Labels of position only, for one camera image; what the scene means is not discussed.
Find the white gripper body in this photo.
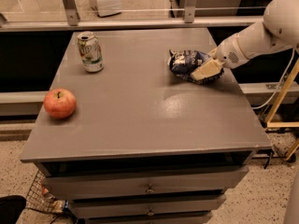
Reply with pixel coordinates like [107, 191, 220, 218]
[215, 35, 249, 69]

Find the blue chip bag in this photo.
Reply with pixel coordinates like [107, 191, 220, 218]
[167, 49, 223, 84]

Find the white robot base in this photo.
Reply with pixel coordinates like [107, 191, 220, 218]
[89, 0, 121, 17]

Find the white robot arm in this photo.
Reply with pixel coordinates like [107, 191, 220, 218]
[191, 0, 299, 82]

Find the red apple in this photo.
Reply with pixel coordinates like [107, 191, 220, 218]
[43, 89, 77, 119]

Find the wooden yellow stand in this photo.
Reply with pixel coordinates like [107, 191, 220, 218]
[264, 58, 299, 162]

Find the grey drawer cabinet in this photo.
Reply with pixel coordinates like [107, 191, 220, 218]
[20, 27, 273, 224]

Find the green white soda can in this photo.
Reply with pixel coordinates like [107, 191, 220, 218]
[78, 31, 104, 73]

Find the middle grey drawer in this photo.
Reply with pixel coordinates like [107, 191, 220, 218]
[70, 194, 226, 218]

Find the grey drawer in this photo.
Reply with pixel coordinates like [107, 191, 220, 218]
[85, 212, 212, 224]
[44, 165, 249, 200]
[70, 194, 226, 218]

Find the bottom grey drawer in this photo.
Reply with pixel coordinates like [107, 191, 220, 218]
[85, 212, 212, 224]

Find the top grey drawer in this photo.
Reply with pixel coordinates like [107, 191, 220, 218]
[44, 165, 249, 200]

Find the black object on floor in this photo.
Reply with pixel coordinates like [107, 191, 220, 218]
[0, 195, 26, 224]

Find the white cable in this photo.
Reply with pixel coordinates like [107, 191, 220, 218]
[251, 49, 296, 111]

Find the metal railing frame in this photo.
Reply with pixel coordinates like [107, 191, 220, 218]
[0, 0, 270, 33]

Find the wire basket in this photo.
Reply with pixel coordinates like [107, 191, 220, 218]
[26, 171, 71, 216]

